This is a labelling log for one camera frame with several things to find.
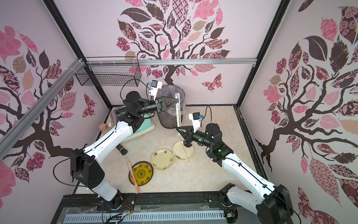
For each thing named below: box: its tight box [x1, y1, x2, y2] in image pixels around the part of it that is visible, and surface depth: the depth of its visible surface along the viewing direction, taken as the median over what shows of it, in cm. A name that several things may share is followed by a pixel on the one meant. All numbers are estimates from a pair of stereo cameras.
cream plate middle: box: [150, 147, 175, 171], surface depth 90 cm
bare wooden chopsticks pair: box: [180, 141, 189, 164], surface depth 92 cm
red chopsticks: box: [126, 158, 141, 194], surface depth 81 cm
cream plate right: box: [172, 140, 195, 161], surface depth 94 cm
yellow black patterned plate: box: [128, 161, 154, 187], surface depth 85 cm
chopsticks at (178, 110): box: [174, 92, 182, 129], surface depth 67 cm
